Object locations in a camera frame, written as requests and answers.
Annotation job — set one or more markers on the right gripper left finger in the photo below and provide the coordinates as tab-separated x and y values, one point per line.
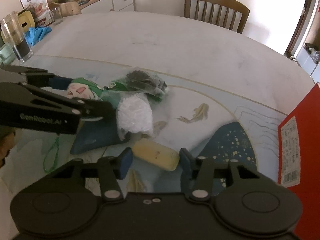
68	199

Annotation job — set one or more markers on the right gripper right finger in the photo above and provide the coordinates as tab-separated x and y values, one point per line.
241	198

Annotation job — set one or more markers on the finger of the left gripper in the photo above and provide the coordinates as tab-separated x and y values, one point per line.
33	76
27	102

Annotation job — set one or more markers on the white mesh bag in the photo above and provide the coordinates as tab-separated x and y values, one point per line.
134	115

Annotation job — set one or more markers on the dark item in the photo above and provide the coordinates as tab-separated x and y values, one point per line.
140	81

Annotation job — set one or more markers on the yellow oblong sponge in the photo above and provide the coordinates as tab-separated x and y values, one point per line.
156	154

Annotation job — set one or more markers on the operator hand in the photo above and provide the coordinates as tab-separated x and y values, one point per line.
7	143

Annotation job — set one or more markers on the mint green mug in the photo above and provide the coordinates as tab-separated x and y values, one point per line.
7	55

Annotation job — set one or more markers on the blue cloth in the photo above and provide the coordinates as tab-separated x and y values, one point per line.
34	35

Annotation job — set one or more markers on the tall glass jar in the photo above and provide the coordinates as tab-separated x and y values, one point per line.
14	35

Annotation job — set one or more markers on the yellow tissue box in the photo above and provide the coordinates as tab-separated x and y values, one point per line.
26	20

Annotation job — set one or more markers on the red white snack bag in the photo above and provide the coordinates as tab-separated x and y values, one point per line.
39	10

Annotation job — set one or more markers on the red shoe box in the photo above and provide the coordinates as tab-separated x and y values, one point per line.
299	160

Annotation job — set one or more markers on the printed table mat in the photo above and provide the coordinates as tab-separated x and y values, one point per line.
258	148

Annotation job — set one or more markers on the white side cabinet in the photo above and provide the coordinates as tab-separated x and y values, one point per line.
94	6

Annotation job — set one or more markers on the wooden slat chair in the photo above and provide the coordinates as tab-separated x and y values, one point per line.
229	14

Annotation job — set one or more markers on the white wall cabinet unit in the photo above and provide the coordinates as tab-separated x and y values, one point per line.
308	64

